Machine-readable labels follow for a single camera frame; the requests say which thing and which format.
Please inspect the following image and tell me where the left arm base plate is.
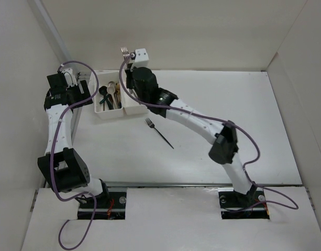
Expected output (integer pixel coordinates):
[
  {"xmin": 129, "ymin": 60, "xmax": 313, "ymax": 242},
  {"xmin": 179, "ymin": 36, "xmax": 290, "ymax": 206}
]
[{"xmin": 76, "ymin": 188, "xmax": 127, "ymax": 220}]

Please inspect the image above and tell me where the white right bin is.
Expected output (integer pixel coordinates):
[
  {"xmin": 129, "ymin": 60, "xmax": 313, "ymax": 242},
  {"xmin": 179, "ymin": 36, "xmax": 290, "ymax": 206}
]
[{"xmin": 120, "ymin": 81, "xmax": 148, "ymax": 116}]

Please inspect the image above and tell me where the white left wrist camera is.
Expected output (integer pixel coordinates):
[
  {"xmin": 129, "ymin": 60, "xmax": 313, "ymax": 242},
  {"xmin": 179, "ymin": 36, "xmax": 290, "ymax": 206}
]
[{"xmin": 58, "ymin": 67, "xmax": 78, "ymax": 86}]

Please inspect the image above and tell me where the black spoon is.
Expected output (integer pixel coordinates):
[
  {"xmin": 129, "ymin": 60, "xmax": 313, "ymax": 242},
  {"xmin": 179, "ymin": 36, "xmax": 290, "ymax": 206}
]
[{"xmin": 98, "ymin": 86, "xmax": 108, "ymax": 105}]

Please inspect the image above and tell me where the gold spoon green handle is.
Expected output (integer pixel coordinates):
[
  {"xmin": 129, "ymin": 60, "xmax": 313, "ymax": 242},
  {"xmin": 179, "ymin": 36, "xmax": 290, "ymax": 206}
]
[{"xmin": 115, "ymin": 83, "xmax": 122, "ymax": 109}]

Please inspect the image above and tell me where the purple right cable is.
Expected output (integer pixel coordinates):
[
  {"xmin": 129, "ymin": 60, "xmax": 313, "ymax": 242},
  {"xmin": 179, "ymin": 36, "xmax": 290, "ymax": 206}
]
[{"xmin": 118, "ymin": 53, "xmax": 299, "ymax": 212}]

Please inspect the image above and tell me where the black fork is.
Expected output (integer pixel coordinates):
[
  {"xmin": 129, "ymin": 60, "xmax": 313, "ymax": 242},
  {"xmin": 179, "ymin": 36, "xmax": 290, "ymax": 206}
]
[{"xmin": 145, "ymin": 118, "xmax": 174, "ymax": 149}]

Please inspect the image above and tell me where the white bin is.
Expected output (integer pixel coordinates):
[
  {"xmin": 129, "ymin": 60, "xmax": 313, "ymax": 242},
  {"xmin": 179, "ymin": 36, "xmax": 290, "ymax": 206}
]
[
  {"xmin": 94, "ymin": 70, "xmax": 124, "ymax": 120},
  {"xmin": 120, "ymin": 81, "xmax": 148, "ymax": 116}
]

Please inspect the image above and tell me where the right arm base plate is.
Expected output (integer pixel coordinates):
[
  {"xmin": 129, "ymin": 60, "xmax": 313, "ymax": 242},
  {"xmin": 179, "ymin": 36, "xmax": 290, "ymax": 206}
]
[{"xmin": 218, "ymin": 190, "xmax": 270, "ymax": 220}]

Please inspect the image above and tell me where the white left bin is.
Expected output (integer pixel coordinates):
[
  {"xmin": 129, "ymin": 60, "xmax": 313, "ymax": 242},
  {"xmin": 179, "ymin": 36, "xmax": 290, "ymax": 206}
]
[{"xmin": 94, "ymin": 70, "xmax": 124, "ymax": 120}]

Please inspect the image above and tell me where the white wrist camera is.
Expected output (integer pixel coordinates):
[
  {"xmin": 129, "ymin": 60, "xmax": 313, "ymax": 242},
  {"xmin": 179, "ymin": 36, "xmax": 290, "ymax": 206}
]
[
  {"xmin": 58, "ymin": 67, "xmax": 78, "ymax": 86},
  {"xmin": 131, "ymin": 48, "xmax": 149, "ymax": 69}
]

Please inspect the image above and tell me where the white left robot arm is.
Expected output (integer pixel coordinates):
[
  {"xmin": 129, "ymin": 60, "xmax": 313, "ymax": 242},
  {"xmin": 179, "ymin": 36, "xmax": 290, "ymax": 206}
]
[{"xmin": 37, "ymin": 66, "xmax": 110, "ymax": 208}]

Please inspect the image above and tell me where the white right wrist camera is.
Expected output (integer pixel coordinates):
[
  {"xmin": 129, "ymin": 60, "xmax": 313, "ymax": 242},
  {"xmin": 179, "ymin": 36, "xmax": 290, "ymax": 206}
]
[{"xmin": 131, "ymin": 48, "xmax": 149, "ymax": 69}]

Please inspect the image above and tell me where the silver round spoon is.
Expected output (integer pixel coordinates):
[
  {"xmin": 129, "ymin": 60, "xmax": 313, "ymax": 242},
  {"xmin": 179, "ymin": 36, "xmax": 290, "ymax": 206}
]
[{"xmin": 108, "ymin": 81, "xmax": 116, "ymax": 87}]

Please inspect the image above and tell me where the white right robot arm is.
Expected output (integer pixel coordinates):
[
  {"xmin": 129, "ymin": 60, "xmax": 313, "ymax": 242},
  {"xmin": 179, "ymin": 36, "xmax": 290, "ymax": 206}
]
[{"xmin": 119, "ymin": 63, "xmax": 257, "ymax": 208}]

